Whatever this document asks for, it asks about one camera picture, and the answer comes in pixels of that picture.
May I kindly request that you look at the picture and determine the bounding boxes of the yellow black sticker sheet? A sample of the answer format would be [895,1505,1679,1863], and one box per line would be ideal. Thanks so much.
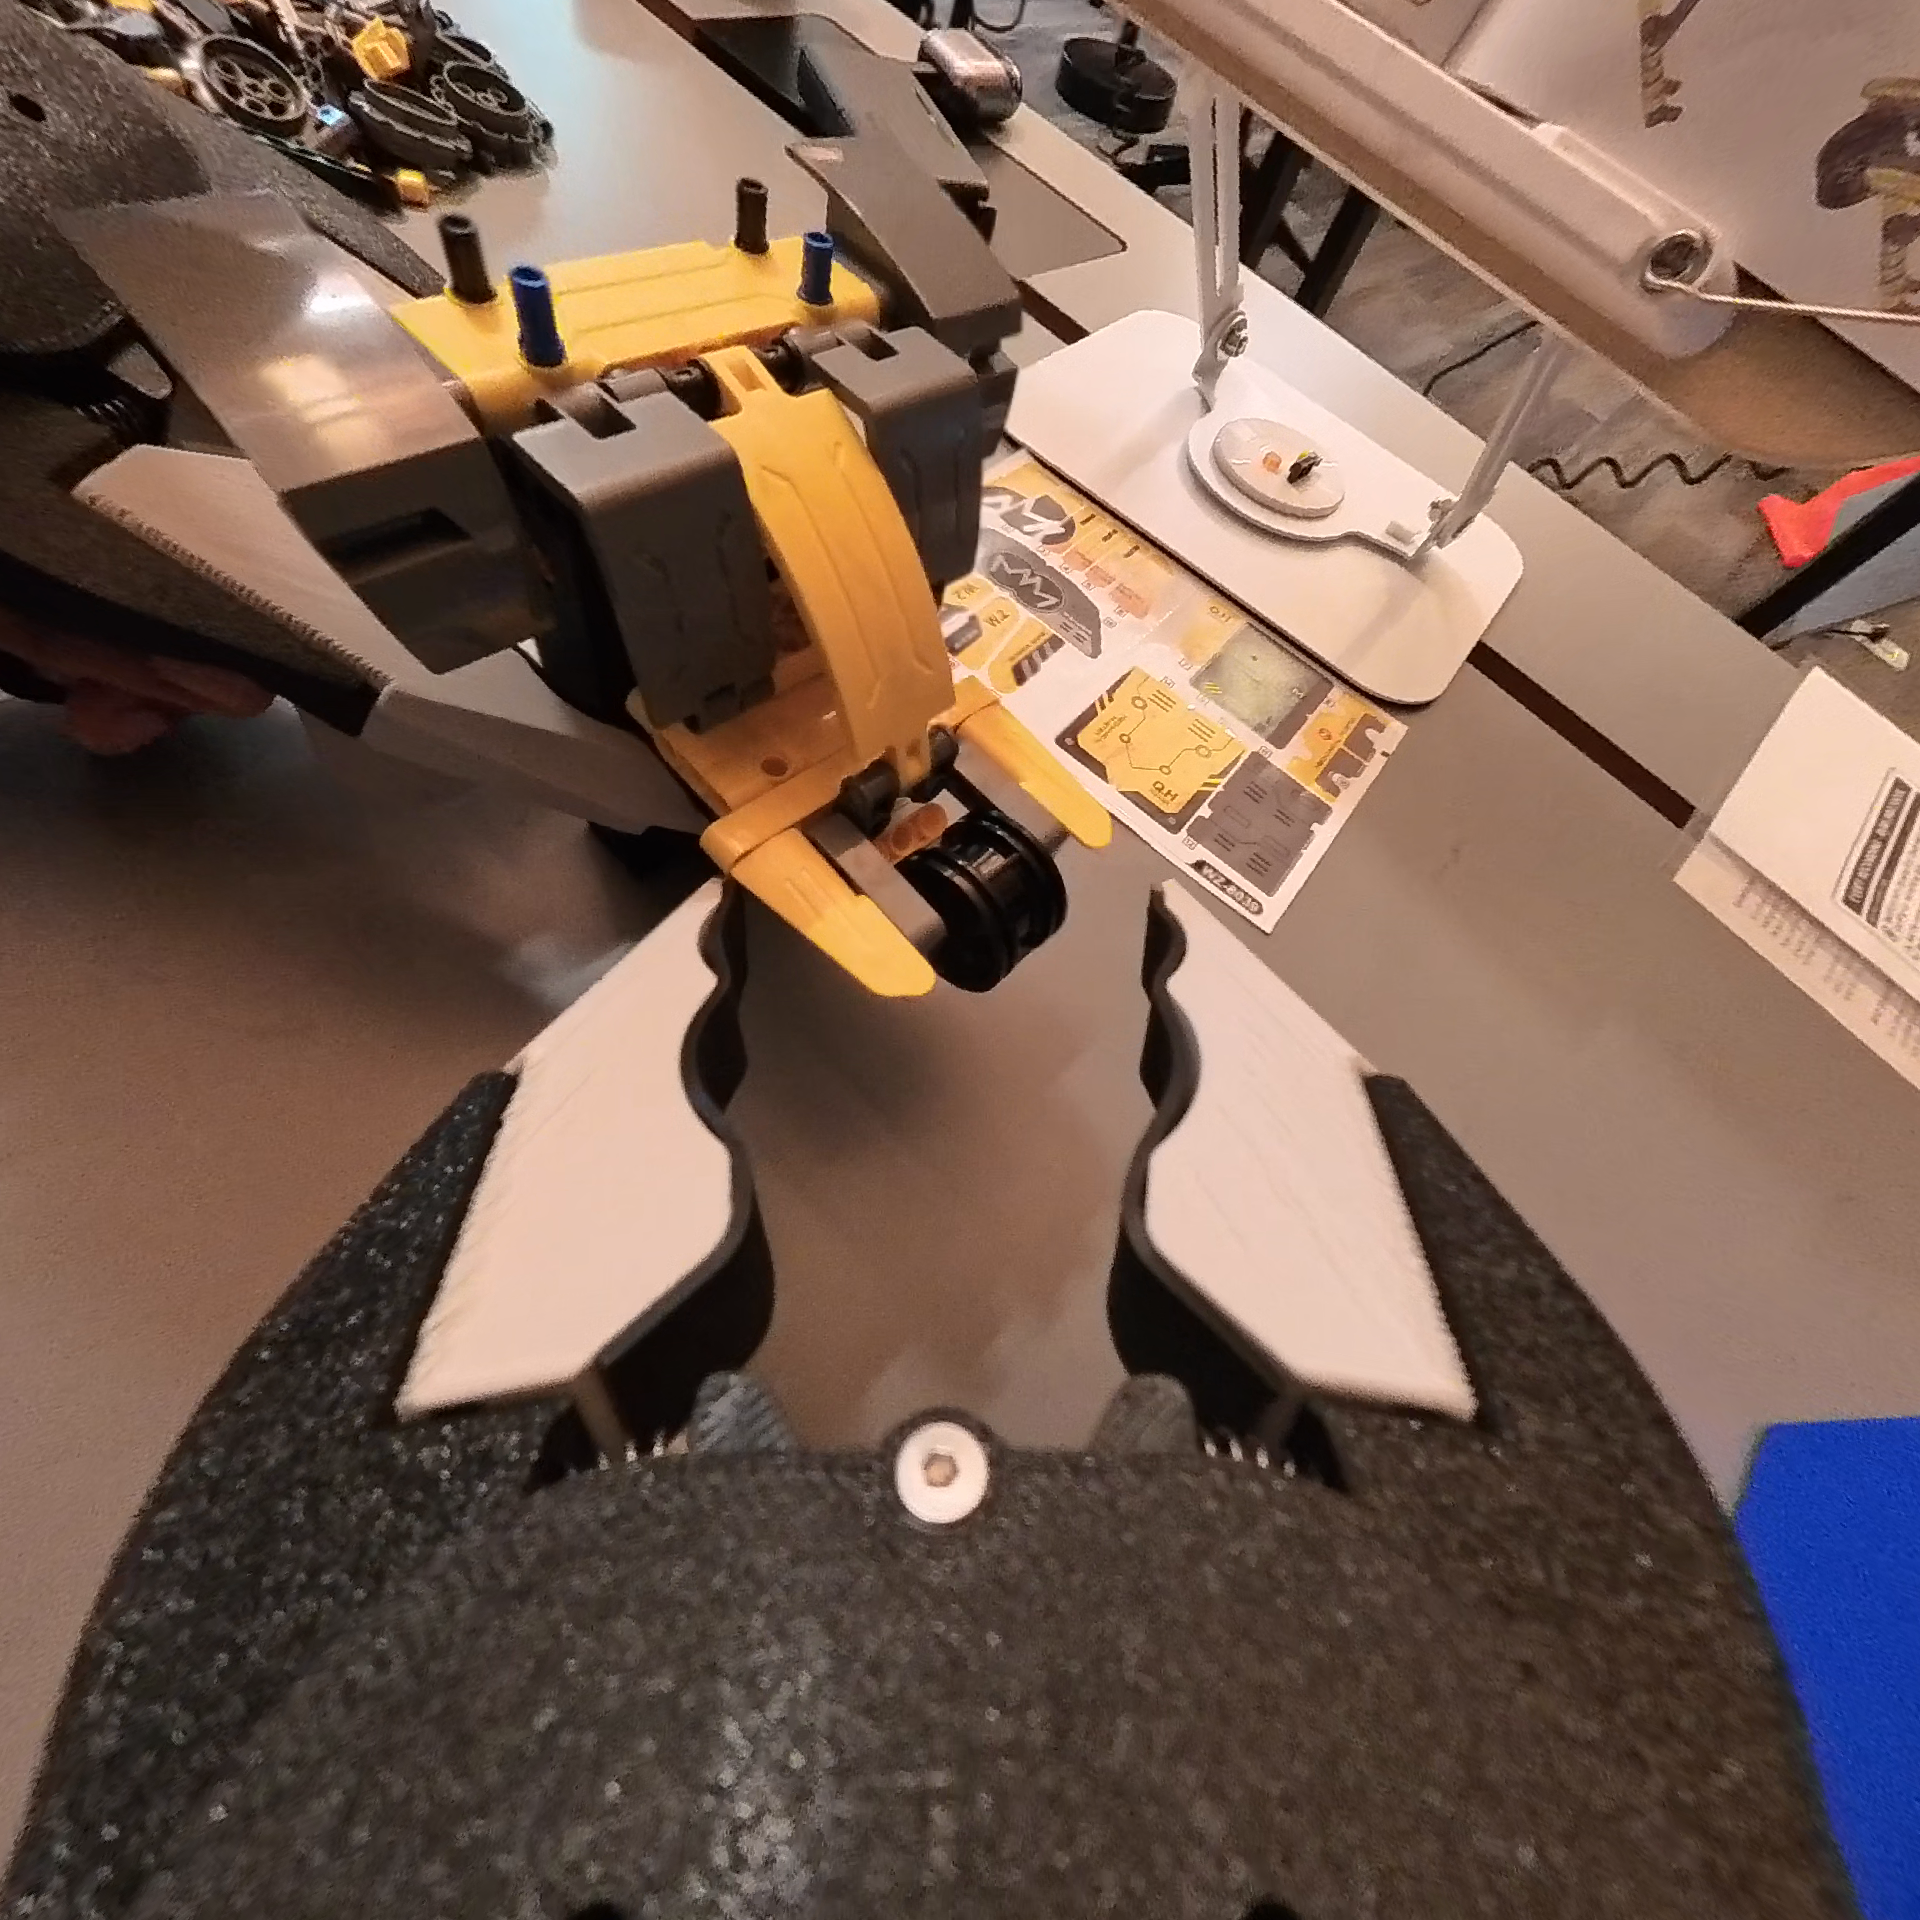
[943,448,1412,938]

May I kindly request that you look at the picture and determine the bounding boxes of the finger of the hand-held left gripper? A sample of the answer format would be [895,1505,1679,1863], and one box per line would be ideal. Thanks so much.
[71,448,712,838]
[57,202,489,506]

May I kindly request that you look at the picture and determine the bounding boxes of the person's left hand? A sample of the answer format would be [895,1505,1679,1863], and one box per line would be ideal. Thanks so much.
[0,612,279,755]

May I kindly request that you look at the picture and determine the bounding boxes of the printed paper sheet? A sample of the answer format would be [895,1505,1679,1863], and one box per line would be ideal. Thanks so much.
[1671,663,1920,1094]

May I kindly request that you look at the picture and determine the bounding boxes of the black round floor device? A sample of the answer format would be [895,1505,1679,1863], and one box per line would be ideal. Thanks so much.
[1053,32,1183,136]

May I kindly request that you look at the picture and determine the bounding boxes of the red plastic piece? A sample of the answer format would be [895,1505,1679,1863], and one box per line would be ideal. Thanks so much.
[1759,455,1920,571]

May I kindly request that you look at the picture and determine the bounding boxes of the yellow grey toy vehicle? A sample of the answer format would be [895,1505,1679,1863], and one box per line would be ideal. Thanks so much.
[281,71,1116,1002]

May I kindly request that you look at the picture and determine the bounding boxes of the pile of toy building parts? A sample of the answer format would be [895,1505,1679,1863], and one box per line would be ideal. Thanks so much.
[45,0,554,216]

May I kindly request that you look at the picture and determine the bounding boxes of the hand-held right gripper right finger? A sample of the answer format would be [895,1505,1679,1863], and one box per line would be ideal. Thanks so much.
[1114,886,1481,1423]

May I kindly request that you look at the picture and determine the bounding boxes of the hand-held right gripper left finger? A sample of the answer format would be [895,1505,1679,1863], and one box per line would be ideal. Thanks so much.
[394,879,781,1423]

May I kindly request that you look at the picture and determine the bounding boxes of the silver rounded device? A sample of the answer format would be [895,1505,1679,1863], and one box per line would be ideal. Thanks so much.
[914,24,1024,120]

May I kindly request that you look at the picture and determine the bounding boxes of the blue plastic box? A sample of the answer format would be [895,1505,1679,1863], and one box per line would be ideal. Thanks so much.
[1737,1416,1920,1920]

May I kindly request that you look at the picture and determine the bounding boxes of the white book stand black board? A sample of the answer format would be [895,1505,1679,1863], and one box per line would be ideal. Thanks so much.
[1018,0,1920,712]

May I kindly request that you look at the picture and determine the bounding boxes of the assembly instruction booklet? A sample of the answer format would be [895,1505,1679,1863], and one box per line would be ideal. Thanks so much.
[1440,0,1920,324]

